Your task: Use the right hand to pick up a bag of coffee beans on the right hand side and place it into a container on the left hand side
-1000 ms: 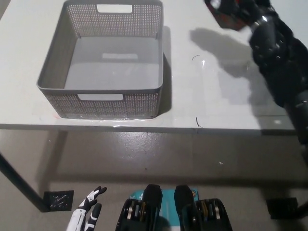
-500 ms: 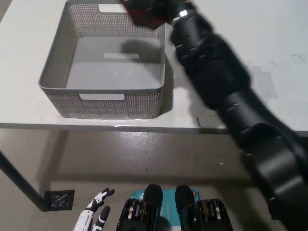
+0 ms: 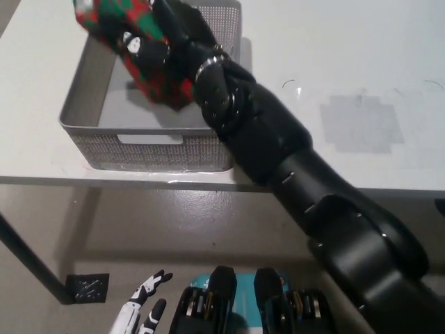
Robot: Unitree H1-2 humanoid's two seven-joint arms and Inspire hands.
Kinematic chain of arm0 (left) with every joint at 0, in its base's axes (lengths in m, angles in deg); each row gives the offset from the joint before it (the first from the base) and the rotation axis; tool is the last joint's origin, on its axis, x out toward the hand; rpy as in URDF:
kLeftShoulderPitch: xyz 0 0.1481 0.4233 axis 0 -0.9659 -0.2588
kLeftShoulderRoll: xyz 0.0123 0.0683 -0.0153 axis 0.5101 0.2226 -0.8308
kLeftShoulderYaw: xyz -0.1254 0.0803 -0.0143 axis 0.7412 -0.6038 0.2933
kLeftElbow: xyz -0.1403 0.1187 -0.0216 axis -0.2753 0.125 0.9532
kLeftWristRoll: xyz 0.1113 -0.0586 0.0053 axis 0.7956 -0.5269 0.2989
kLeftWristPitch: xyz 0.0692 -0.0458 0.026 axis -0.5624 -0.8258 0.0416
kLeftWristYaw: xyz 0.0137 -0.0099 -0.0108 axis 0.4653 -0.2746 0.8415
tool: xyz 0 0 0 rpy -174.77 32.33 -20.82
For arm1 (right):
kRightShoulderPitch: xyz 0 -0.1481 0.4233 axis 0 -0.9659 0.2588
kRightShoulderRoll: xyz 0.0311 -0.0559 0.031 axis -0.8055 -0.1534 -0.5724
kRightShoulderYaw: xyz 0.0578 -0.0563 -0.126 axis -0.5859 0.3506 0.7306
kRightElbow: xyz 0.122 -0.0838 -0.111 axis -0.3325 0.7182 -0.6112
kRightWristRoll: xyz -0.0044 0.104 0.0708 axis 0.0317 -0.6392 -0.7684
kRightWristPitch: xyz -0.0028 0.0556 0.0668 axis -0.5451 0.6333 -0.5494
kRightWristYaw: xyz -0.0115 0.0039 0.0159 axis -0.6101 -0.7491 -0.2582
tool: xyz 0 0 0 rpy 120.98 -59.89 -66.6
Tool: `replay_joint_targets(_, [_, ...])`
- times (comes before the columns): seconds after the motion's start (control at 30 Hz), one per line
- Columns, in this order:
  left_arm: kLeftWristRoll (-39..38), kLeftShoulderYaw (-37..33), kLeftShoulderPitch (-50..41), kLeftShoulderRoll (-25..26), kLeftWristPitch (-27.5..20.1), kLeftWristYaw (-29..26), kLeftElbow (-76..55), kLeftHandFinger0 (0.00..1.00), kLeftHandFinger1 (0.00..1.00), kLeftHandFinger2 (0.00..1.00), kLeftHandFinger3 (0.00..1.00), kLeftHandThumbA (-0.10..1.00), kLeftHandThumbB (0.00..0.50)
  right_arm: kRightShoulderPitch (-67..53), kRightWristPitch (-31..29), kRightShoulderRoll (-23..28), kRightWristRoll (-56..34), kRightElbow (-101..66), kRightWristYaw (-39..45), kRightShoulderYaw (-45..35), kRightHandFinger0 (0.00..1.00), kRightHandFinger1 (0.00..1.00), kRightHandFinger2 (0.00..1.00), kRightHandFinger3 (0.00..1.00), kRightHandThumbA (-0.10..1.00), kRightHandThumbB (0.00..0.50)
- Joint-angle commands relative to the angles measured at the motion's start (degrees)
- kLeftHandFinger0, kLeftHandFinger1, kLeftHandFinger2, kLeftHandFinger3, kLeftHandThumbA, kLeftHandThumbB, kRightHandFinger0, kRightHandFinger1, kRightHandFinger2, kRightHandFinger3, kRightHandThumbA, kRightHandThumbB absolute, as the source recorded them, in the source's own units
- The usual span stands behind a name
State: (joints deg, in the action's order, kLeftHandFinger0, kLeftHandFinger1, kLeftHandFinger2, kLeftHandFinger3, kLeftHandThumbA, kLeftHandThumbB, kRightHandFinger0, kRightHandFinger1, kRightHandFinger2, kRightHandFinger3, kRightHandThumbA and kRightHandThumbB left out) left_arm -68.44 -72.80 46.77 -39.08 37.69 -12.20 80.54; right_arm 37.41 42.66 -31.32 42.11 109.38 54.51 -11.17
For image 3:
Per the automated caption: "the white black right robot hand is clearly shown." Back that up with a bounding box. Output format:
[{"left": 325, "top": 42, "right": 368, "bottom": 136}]
[{"left": 118, "top": 0, "right": 223, "bottom": 70}]

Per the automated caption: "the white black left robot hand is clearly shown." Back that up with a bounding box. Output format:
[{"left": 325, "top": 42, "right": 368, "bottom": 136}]
[{"left": 107, "top": 269, "right": 174, "bottom": 334}]

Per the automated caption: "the red green coffee bean bag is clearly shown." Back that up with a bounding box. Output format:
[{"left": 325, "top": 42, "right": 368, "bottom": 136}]
[{"left": 72, "top": 0, "right": 195, "bottom": 112}]

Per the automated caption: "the black floor tape patch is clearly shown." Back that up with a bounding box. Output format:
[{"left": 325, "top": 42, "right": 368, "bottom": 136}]
[{"left": 65, "top": 273, "right": 111, "bottom": 303}]

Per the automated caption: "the grey perforated plastic basket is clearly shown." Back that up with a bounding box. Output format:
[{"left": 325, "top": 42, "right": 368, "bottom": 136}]
[{"left": 58, "top": 0, "right": 243, "bottom": 172}]

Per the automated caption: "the grey tape patch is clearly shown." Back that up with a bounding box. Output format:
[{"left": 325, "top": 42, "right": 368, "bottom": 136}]
[{"left": 319, "top": 93, "right": 405, "bottom": 154}]

